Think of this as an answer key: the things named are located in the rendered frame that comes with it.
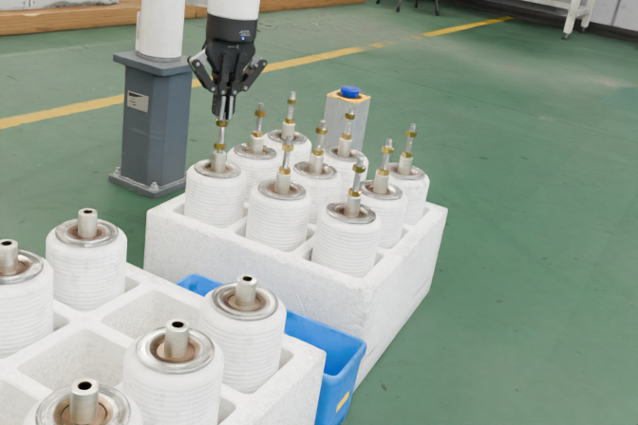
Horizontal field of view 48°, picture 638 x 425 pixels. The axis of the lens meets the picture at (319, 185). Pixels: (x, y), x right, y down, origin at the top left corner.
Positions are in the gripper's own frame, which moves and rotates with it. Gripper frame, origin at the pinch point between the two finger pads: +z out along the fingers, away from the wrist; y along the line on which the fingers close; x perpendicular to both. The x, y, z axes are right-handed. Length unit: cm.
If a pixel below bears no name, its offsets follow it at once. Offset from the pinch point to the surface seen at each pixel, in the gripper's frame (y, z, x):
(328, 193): 15.8, 12.6, -9.2
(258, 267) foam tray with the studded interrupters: 0.0, 20.3, -15.5
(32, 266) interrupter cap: -33.9, 10.3, -21.9
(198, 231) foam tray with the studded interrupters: -5.4, 18.1, -6.0
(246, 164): 6.9, 11.4, 2.6
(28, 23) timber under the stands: 23, 32, 210
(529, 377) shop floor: 40, 36, -39
